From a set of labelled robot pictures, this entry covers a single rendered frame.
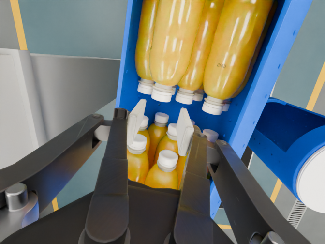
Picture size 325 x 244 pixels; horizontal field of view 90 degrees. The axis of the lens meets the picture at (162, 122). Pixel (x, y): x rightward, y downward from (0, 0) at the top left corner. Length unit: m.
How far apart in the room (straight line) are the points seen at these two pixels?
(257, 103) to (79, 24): 1.50
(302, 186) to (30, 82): 0.85
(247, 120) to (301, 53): 1.53
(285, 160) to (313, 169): 0.07
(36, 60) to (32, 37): 1.18
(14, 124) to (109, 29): 1.11
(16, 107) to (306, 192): 0.87
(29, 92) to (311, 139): 0.83
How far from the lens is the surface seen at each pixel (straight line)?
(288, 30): 0.28
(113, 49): 1.51
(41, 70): 0.66
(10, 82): 0.59
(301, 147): 0.65
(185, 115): 0.18
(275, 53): 0.26
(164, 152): 0.34
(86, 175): 2.06
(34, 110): 0.62
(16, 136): 0.61
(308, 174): 0.65
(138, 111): 0.16
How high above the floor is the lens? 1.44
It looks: 70 degrees down
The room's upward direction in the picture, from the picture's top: 174 degrees counter-clockwise
